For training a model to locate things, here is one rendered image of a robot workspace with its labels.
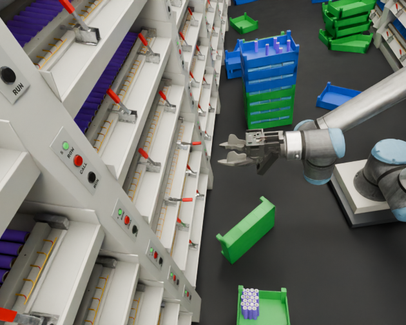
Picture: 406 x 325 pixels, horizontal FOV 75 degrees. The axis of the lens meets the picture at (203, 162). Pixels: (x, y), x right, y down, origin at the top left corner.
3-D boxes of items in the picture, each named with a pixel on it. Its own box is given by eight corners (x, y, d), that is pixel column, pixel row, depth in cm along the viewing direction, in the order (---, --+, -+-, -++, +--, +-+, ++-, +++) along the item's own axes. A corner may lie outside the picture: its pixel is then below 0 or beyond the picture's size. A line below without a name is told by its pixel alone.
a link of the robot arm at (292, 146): (297, 144, 89) (300, 167, 83) (281, 145, 90) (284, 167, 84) (298, 124, 82) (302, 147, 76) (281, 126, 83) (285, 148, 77)
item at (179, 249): (201, 157, 139) (203, 138, 128) (183, 278, 100) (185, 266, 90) (162, 151, 138) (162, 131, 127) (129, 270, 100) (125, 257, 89)
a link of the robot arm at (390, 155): (391, 158, 127) (406, 132, 113) (409, 187, 116) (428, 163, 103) (357, 162, 129) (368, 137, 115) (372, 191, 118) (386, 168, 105)
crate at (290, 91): (287, 77, 179) (287, 66, 173) (294, 95, 166) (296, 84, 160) (242, 85, 183) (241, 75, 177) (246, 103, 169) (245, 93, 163)
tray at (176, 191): (193, 129, 124) (195, 113, 117) (169, 259, 86) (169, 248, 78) (150, 122, 124) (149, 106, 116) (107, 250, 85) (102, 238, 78)
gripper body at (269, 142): (243, 129, 85) (283, 126, 82) (246, 147, 91) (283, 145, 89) (243, 146, 80) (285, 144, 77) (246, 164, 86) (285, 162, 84)
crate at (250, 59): (289, 42, 161) (290, 29, 155) (298, 59, 148) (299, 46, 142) (240, 52, 165) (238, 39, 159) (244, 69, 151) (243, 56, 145)
